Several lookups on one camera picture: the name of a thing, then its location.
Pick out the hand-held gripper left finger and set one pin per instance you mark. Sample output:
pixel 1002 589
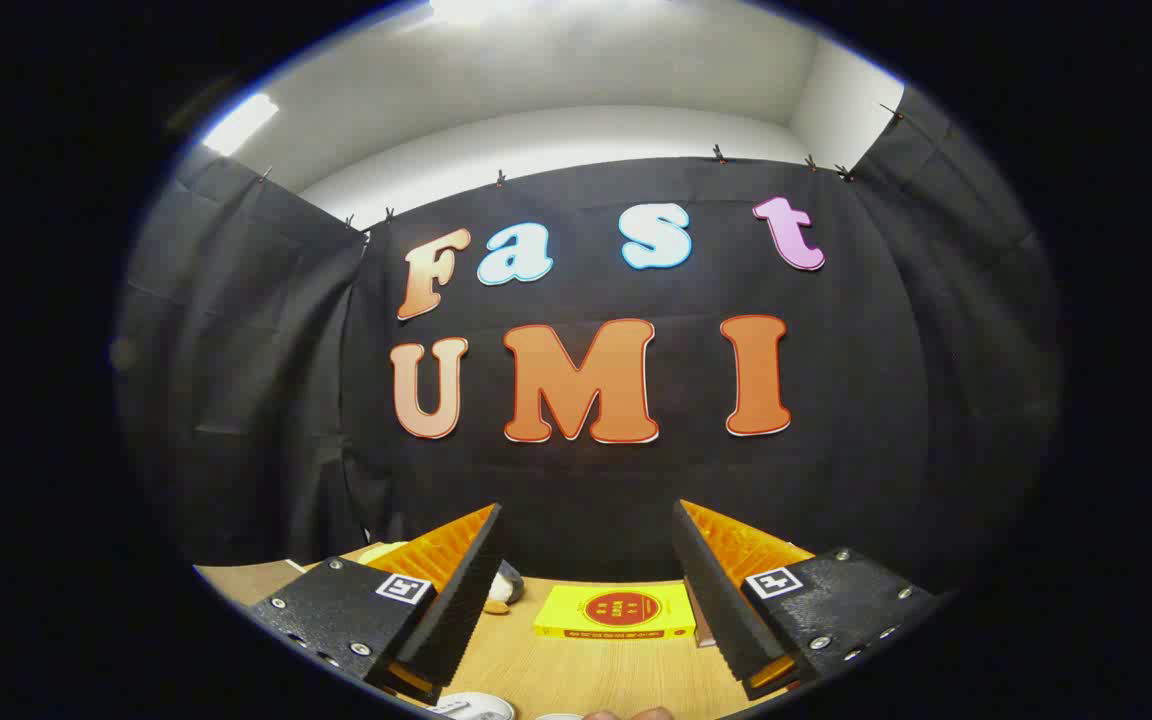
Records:
pixel 461 610

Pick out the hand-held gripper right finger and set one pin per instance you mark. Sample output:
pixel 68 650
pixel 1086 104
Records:
pixel 721 600

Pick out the white canvas shoe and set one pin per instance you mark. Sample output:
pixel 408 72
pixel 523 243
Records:
pixel 481 706

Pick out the brown cover book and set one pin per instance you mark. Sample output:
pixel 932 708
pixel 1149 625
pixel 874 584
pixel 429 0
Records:
pixel 702 625

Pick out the grey white penguin plush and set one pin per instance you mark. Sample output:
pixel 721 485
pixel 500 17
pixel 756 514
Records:
pixel 508 582

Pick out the yellow book with red circle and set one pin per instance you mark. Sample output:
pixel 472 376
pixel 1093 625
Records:
pixel 616 610

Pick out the ceiling light panel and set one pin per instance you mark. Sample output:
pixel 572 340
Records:
pixel 241 122

